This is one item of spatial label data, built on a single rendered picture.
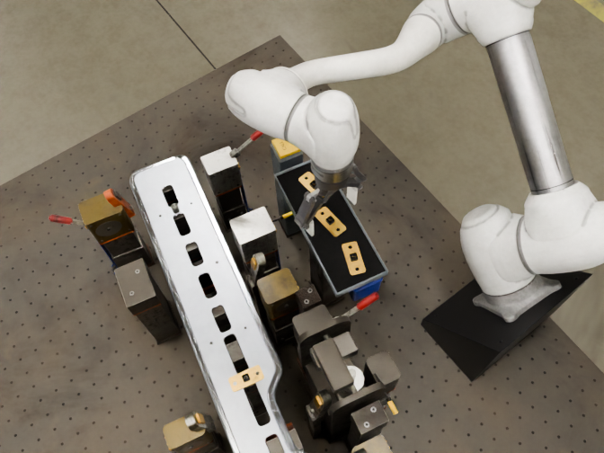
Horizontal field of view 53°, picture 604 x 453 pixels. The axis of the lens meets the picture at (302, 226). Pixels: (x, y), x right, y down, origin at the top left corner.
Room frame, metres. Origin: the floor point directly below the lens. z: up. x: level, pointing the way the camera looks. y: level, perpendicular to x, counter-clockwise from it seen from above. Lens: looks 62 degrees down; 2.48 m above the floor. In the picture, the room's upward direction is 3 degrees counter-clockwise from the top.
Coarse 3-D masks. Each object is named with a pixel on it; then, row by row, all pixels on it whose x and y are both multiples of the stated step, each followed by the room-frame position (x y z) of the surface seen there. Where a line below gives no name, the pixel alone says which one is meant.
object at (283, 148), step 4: (272, 140) 0.96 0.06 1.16; (276, 140) 0.95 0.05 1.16; (280, 140) 0.95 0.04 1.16; (272, 144) 0.95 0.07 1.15; (276, 144) 0.94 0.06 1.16; (280, 144) 0.94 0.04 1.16; (284, 144) 0.94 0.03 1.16; (288, 144) 0.94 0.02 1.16; (276, 148) 0.93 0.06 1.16; (280, 148) 0.93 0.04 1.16; (284, 148) 0.93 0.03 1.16; (288, 148) 0.93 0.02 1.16; (292, 148) 0.93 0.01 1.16; (296, 148) 0.92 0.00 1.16; (280, 152) 0.92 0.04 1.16; (284, 152) 0.92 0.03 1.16; (288, 152) 0.91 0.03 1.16; (292, 152) 0.91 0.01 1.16; (296, 152) 0.92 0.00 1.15; (280, 156) 0.90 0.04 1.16; (284, 156) 0.91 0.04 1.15
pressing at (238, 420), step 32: (160, 192) 0.91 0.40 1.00; (192, 192) 0.90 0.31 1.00; (160, 224) 0.81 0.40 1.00; (192, 224) 0.80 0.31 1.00; (160, 256) 0.71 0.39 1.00; (224, 256) 0.70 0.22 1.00; (192, 288) 0.61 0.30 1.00; (224, 288) 0.60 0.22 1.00; (192, 320) 0.52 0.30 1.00; (256, 320) 0.51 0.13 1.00; (224, 352) 0.43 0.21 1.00; (256, 352) 0.42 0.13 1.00; (224, 384) 0.35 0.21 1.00; (256, 384) 0.35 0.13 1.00; (224, 416) 0.27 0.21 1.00; (256, 448) 0.20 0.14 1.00; (288, 448) 0.19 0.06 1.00
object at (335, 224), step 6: (318, 210) 0.73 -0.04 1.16; (324, 210) 0.73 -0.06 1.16; (318, 216) 0.71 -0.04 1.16; (324, 216) 0.71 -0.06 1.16; (330, 216) 0.71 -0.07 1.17; (324, 222) 0.70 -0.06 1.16; (330, 222) 0.69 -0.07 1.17; (336, 222) 0.69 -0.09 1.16; (330, 228) 0.68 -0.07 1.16; (336, 228) 0.68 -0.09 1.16; (342, 228) 0.68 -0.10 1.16; (336, 234) 0.66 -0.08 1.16
